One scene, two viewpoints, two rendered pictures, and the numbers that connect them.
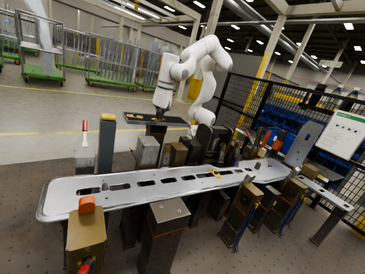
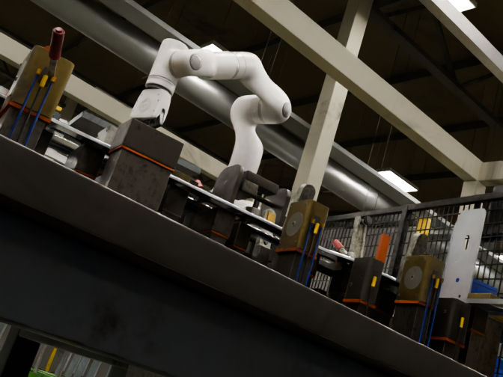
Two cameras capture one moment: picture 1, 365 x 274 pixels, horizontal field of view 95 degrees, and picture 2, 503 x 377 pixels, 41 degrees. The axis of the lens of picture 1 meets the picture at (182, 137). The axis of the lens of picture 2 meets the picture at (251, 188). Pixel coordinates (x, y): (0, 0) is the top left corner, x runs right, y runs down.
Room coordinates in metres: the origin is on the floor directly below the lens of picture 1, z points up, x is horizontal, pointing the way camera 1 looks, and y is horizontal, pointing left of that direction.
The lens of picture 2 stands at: (-0.81, -0.41, 0.57)
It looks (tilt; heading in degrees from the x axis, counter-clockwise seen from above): 18 degrees up; 7
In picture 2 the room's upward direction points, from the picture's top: 18 degrees clockwise
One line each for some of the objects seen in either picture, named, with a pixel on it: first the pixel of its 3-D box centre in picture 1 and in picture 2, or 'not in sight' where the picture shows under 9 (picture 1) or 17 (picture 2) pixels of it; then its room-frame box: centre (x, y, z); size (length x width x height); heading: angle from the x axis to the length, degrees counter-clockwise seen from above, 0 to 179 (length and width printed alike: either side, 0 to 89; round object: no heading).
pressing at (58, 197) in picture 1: (213, 175); (239, 218); (0.75, -0.20, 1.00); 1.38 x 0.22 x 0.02; 124
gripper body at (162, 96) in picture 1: (163, 95); (153, 105); (0.91, 0.16, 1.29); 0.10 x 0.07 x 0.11; 59
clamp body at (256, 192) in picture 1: (240, 218); (293, 277); (0.64, -0.37, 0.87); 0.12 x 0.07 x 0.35; 34
